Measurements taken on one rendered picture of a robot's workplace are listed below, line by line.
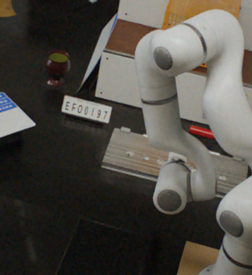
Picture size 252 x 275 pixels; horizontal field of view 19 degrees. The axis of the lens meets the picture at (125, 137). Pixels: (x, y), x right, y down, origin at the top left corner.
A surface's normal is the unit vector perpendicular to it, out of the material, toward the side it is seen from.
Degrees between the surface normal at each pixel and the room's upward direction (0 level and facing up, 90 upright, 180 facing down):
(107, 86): 90
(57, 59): 0
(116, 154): 0
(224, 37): 60
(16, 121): 0
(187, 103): 90
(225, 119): 72
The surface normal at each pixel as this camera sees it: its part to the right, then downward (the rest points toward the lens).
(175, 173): 0.00, -0.92
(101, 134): 0.15, -0.77
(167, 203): -0.15, 0.40
